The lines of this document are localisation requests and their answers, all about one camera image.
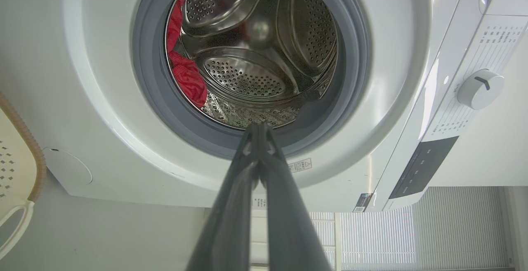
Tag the cream plastic laundry basket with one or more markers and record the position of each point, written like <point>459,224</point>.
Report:
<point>12,159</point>

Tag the grey rubber door seal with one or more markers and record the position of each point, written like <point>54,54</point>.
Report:
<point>152,97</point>

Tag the dark barcode sticker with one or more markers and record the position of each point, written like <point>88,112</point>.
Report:
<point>363,203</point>

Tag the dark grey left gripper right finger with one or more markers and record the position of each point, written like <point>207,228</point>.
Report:
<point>288,229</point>

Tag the red sports jersey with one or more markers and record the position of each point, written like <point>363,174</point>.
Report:
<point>189,77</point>

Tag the white front-load washing machine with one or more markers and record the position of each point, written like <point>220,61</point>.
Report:
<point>103,77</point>

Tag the small printed text label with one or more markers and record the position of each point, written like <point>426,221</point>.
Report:
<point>260,203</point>

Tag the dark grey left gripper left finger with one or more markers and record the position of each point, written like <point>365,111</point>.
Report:
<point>231,221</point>

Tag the white window blinds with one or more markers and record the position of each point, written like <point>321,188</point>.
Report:
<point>412,238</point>

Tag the white control dial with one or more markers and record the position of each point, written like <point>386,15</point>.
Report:
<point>478,91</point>

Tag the round white filter cover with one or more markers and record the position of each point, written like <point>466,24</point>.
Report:
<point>68,168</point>

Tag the grey warning sticker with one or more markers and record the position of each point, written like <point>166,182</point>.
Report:
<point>300,166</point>

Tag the stainless steel washing machine drum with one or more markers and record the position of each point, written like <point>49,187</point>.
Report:
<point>247,73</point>

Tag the dark grey appliance control panel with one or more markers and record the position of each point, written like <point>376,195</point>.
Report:
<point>420,168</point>

